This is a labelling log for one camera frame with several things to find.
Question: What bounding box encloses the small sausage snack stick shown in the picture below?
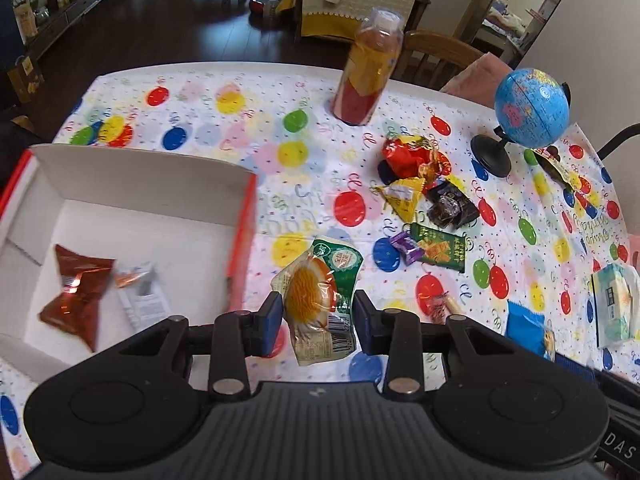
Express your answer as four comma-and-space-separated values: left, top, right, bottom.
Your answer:
426, 292, 464, 325

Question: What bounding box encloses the green snack packet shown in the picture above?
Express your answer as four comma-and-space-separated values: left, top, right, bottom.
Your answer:
409, 222, 466, 273

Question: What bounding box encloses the blue snack packet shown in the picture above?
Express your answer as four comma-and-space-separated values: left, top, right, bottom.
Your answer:
504, 301, 555, 362

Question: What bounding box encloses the black snack packet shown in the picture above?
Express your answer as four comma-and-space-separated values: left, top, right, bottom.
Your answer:
426, 180, 480, 229

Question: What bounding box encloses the yellow triangular snack packet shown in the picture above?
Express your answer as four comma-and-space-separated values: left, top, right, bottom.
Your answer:
374, 177, 425, 223

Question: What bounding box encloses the red orange snack bag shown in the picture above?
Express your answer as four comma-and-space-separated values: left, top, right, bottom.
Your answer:
382, 136, 451, 185

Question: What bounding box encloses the purple wrapped candy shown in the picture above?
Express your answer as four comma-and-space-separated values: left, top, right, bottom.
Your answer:
390, 231, 425, 266

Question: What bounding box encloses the white silver wrapper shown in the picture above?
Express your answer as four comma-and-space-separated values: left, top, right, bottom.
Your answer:
114, 262, 171, 333

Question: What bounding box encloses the colourful balloon tablecloth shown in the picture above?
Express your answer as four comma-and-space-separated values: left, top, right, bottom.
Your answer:
1, 63, 639, 478

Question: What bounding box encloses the dark brown wrapped candy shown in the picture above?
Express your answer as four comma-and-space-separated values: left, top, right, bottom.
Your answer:
427, 194, 461, 228

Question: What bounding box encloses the tissue pack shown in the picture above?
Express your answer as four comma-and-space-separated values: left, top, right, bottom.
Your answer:
591, 262, 639, 349

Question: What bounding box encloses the shiny red foil wrapper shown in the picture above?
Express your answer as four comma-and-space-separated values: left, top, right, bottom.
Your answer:
38, 244, 115, 352

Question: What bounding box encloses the red and white cardboard box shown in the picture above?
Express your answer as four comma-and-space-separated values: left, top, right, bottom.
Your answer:
1, 144, 257, 382

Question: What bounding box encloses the open dark wrapper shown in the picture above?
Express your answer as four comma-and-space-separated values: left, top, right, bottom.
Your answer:
533, 148, 582, 191

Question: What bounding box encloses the blue desk globe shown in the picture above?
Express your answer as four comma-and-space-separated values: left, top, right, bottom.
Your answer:
471, 68, 570, 178

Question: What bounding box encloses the wooden chair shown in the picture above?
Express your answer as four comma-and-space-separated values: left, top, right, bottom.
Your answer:
393, 30, 483, 90

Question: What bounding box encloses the tea drink bottle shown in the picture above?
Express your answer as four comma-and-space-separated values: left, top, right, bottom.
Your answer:
332, 8, 404, 126

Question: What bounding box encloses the silver desk lamp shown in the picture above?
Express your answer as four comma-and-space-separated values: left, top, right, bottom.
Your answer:
598, 124, 640, 160

